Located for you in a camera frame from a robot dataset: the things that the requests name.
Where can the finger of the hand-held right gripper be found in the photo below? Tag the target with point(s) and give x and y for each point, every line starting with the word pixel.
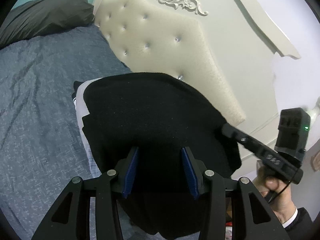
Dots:
pixel 240 137

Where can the folded grey and white garment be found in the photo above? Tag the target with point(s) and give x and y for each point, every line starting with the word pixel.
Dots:
pixel 81 105

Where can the person's right forearm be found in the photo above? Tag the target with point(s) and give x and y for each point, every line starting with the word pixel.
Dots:
pixel 298 223

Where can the black sweater with white trim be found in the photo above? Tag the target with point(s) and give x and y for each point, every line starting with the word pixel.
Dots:
pixel 155 115

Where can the cream tufted headboard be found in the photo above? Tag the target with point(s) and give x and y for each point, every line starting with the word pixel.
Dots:
pixel 175 42

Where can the person's right hand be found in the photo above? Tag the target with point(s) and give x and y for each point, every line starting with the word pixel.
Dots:
pixel 277 200

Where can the bed with blue-grey sheet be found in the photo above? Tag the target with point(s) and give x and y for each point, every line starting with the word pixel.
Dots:
pixel 37 100

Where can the dark grey long pillow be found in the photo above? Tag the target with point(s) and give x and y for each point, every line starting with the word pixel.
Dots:
pixel 42 15

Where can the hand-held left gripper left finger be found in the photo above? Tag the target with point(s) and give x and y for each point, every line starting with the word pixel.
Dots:
pixel 131 172

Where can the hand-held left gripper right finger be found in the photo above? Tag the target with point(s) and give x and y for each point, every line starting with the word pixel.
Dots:
pixel 188 172

